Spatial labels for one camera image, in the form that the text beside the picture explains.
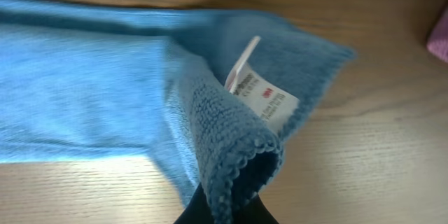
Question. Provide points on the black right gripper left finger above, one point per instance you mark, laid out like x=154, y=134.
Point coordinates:
x=197, y=211

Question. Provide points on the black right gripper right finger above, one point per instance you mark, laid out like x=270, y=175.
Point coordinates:
x=254, y=212

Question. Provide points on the blue microfiber cloth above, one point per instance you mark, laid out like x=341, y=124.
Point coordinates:
x=211, y=96

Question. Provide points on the loose purple cloth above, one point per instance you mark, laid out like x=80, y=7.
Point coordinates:
x=437, y=41

